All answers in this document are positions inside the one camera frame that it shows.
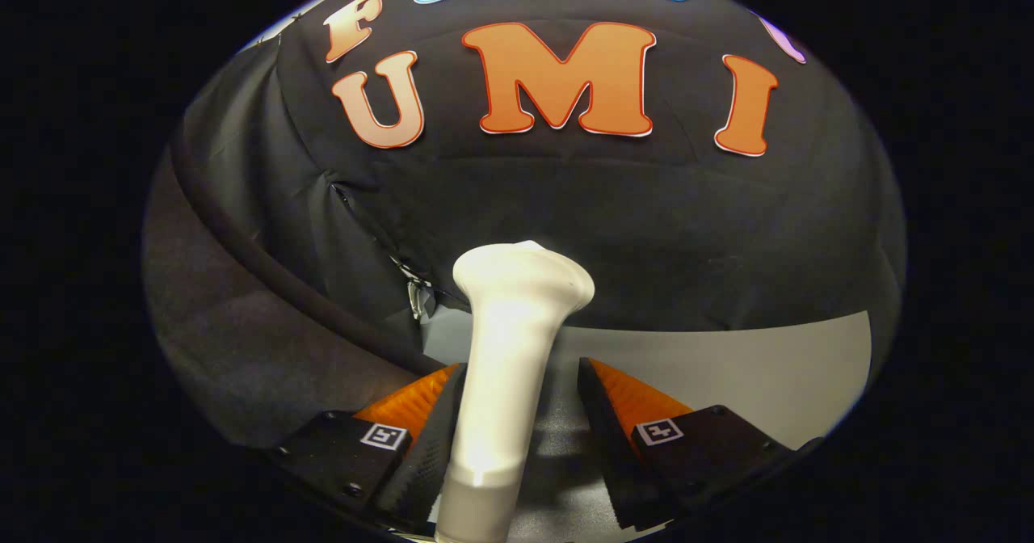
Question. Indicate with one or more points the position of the silver metal clip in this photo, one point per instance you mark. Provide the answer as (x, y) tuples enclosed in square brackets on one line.
[(416, 294)]

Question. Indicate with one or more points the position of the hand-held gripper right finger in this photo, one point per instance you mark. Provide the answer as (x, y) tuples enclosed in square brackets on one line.
[(614, 446)]

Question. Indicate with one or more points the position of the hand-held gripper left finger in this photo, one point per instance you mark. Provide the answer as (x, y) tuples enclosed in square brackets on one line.
[(432, 446)]

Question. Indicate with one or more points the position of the white garment steamer head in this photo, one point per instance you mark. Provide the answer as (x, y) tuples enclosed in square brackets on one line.
[(509, 365)]

